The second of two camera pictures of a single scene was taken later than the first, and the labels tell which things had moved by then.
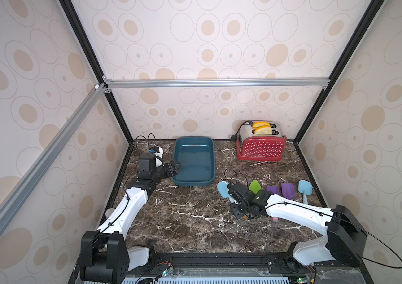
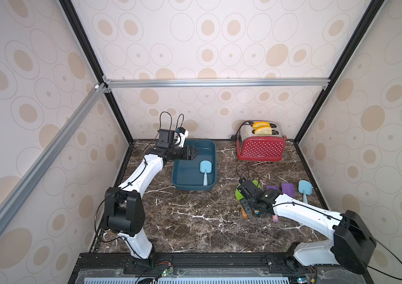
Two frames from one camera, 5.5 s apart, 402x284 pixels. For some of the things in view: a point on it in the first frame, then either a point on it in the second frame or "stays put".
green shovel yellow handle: [255, 186] stays put
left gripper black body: [164, 171] to [178, 152]
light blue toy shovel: [223, 190] to [206, 167]
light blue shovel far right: [305, 187] stays put
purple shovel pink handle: [275, 190] stays put
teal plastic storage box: [196, 155] stays put
